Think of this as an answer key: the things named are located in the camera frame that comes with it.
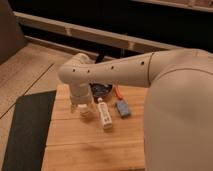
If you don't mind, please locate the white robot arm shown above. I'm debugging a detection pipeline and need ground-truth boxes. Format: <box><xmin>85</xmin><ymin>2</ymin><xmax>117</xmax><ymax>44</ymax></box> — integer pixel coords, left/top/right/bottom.
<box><xmin>59</xmin><ymin>48</ymin><xmax>213</xmax><ymax>171</ymax></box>

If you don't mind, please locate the white glue bottle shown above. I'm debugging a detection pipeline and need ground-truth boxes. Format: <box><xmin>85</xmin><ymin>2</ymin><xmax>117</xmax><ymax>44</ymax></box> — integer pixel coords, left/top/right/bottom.
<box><xmin>98</xmin><ymin>98</ymin><xmax>112</xmax><ymax>129</ymax></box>

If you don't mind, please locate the wooden wall rail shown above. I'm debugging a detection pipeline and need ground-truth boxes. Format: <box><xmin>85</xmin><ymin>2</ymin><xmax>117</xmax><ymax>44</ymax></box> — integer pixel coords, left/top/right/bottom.
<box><xmin>15</xmin><ymin>12</ymin><xmax>180</xmax><ymax>53</ymax></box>

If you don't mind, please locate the dark bowl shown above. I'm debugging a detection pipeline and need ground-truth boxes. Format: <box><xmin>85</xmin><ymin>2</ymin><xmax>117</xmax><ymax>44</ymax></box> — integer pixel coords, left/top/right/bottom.
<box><xmin>90</xmin><ymin>84</ymin><xmax>112</xmax><ymax>98</ymax></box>

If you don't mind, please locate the orange marker pen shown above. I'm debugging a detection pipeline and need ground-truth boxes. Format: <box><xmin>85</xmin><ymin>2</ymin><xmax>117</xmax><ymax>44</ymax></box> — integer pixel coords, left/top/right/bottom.
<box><xmin>115</xmin><ymin>85</ymin><xmax>123</xmax><ymax>100</ymax></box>

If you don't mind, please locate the dark floor mat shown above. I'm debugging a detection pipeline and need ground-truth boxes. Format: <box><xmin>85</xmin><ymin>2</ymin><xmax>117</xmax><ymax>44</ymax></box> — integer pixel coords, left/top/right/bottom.
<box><xmin>1</xmin><ymin>90</ymin><xmax>56</xmax><ymax>171</ymax></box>

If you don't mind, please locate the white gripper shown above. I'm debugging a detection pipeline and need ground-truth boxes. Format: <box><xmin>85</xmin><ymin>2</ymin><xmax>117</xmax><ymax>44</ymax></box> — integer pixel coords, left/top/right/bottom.
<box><xmin>69</xmin><ymin>84</ymin><xmax>92</xmax><ymax>105</ymax></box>

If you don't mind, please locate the wooden board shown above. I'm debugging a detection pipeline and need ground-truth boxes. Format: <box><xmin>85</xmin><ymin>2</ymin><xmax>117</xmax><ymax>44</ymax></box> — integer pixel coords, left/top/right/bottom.
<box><xmin>41</xmin><ymin>84</ymin><xmax>147</xmax><ymax>171</ymax></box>

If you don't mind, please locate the white ceramic cup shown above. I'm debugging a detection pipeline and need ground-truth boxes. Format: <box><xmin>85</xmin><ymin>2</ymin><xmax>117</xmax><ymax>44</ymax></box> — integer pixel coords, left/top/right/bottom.
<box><xmin>78</xmin><ymin>104</ymin><xmax>90</xmax><ymax>117</ymax></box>

